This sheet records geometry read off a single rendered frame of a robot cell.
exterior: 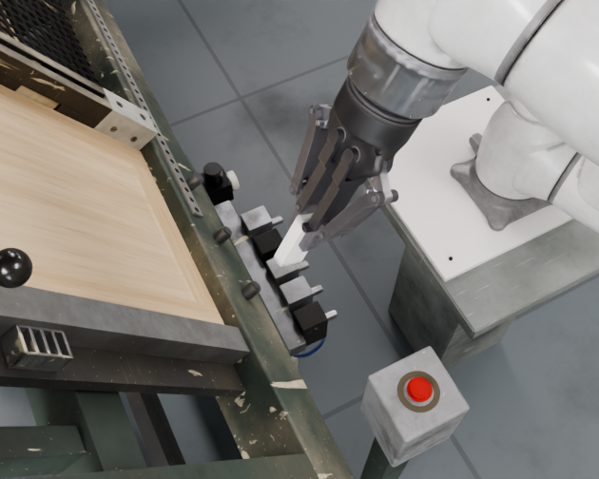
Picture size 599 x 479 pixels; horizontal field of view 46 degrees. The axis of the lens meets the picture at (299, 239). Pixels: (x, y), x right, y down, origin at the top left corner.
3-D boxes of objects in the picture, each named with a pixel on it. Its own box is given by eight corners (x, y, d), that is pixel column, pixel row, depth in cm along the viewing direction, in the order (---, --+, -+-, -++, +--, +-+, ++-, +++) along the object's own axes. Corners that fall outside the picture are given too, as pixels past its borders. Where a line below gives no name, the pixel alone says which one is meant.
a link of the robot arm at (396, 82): (414, 71, 52) (376, 131, 56) (492, 71, 57) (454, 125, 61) (352, -4, 56) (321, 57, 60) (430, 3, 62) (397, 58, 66)
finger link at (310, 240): (328, 211, 71) (343, 233, 70) (308, 242, 74) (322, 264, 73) (317, 213, 70) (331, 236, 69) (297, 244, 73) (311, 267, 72)
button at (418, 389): (435, 398, 112) (437, 393, 110) (414, 409, 111) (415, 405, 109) (422, 376, 114) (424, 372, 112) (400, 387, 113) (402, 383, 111)
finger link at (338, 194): (377, 141, 66) (386, 151, 65) (330, 221, 73) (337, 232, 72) (346, 143, 63) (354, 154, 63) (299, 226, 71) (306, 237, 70)
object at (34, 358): (57, 372, 83) (73, 358, 83) (8, 369, 77) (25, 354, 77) (47, 344, 85) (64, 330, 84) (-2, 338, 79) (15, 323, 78)
